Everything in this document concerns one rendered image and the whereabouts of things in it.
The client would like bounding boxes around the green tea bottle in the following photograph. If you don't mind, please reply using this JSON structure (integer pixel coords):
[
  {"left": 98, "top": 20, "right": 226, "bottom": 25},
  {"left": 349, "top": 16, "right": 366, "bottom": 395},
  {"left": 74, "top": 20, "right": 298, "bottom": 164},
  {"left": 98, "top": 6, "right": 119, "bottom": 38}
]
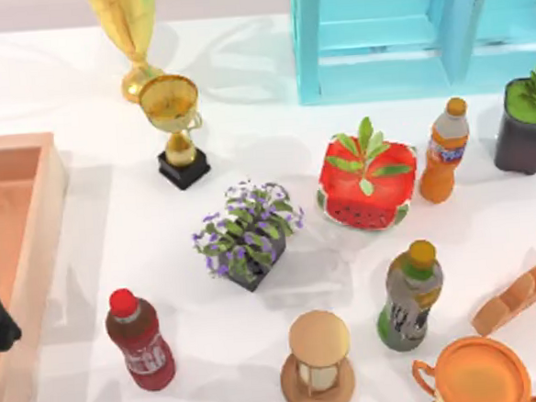
[{"left": 371, "top": 238, "right": 451, "bottom": 354}]

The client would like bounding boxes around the tall twisted gold trophy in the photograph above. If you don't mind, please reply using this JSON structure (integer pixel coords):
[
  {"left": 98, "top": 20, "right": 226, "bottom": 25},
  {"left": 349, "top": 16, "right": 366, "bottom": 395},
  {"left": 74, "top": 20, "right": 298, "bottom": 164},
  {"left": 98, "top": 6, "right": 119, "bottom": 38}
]
[{"left": 84, "top": 0, "right": 169, "bottom": 106}]

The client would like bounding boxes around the orange soda bottle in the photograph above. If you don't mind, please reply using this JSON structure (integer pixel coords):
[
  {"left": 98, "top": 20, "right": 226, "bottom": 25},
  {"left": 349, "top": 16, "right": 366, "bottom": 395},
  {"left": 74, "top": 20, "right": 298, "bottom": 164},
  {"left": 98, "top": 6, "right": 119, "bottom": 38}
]
[{"left": 413, "top": 96, "right": 475, "bottom": 206}]

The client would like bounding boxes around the shallow salmon-coloured box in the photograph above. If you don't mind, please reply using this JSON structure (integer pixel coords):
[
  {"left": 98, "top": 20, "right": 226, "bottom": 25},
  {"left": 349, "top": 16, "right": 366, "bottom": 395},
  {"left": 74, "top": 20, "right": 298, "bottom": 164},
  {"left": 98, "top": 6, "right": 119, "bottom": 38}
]
[{"left": 0, "top": 130, "right": 86, "bottom": 402}]

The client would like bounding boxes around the orange cup trophy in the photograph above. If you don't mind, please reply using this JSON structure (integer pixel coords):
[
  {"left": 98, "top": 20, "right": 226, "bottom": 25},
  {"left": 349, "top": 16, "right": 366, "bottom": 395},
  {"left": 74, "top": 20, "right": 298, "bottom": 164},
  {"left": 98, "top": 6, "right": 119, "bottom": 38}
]
[{"left": 409, "top": 331, "right": 536, "bottom": 402}]

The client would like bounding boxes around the watermelon pattern plant pot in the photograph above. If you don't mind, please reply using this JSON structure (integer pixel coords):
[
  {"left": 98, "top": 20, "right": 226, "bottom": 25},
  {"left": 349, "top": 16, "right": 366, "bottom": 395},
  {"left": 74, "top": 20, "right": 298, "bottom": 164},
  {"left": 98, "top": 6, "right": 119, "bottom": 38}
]
[{"left": 310, "top": 113, "right": 424, "bottom": 237}]

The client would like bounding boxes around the orange wooden stepped rack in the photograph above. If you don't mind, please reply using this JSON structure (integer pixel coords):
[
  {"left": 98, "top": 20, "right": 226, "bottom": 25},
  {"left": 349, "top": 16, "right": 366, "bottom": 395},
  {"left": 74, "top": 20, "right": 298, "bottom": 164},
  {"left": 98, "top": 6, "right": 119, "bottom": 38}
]
[{"left": 465, "top": 240, "right": 536, "bottom": 337}]

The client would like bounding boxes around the light blue rack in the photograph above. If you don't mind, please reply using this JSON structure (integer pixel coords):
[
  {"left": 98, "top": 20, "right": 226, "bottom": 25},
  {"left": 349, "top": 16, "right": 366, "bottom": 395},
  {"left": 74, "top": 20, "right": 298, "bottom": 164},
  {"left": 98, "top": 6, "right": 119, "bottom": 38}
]
[{"left": 289, "top": 0, "right": 536, "bottom": 107}]

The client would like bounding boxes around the wooden hourglass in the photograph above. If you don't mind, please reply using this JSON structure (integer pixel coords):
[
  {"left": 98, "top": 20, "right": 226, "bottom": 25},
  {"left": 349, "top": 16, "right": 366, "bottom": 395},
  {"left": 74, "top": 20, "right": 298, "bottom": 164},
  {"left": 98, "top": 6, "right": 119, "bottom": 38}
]
[{"left": 275, "top": 307, "right": 358, "bottom": 402}]

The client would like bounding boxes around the black pot green succulent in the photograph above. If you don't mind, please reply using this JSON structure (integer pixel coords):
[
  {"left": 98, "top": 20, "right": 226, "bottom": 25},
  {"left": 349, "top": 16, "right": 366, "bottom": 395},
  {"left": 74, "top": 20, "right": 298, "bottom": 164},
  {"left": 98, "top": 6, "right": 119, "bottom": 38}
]
[{"left": 486, "top": 63, "right": 536, "bottom": 179}]

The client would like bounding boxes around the red cap cola bottle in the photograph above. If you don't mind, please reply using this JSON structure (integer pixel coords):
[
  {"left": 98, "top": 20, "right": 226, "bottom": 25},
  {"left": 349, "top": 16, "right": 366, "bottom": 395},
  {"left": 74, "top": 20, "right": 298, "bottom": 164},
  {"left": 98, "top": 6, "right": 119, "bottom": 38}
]
[{"left": 102, "top": 285, "right": 178, "bottom": 395}]

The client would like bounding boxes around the purple flower plant pot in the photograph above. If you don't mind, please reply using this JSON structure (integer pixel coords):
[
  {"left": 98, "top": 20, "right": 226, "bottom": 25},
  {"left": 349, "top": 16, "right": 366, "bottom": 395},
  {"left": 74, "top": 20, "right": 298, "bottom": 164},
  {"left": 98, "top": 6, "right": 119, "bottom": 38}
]
[{"left": 187, "top": 174, "right": 311, "bottom": 296}]

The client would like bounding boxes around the gold cup trophy black base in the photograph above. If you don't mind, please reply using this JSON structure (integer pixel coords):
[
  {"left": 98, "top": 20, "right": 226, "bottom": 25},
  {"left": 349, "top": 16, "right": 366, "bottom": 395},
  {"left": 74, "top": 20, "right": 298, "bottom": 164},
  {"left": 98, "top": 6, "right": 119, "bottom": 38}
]
[{"left": 136, "top": 71, "right": 214, "bottom": 194}]

